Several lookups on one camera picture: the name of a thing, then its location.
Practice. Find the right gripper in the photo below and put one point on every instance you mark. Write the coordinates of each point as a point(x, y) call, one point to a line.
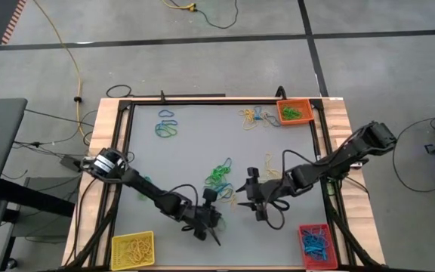
point(270, 192)

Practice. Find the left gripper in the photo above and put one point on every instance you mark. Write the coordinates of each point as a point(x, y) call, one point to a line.
point(198, 217)

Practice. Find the blue rubber band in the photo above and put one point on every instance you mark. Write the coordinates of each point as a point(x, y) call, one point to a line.
point(310, 245)
point(228, 162)
point(228, 190)
point(315, 257)
point(323, 236)
point(220, 187)
point(159, 113)
point(257, 112)
point(168, 122)
point(308, 234)
point(317, 249)
point(277, 122)
point(306, 242)

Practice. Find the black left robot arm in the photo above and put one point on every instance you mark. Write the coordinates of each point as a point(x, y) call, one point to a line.
point(149, 190)

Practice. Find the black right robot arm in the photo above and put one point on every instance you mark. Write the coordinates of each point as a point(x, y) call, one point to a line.
point(338, 158)

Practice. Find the grey table mat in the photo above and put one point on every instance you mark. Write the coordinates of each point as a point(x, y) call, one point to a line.
point(210, 128)

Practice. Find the yellow plastic basket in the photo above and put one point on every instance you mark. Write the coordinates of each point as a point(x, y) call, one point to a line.
point(117, 245)

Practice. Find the red plastic basket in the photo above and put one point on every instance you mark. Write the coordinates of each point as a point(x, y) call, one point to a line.
point(332, 264)

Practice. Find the orange plastic basket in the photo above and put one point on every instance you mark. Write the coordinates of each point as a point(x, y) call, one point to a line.
point(308, 106)

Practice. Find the black clamp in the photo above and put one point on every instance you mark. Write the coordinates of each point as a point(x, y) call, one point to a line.
point(281, 92)

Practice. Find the black metal bar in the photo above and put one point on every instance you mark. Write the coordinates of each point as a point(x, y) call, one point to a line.
point(187, 95)

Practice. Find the black desk leg frame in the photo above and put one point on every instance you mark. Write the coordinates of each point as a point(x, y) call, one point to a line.
point(32, 198)

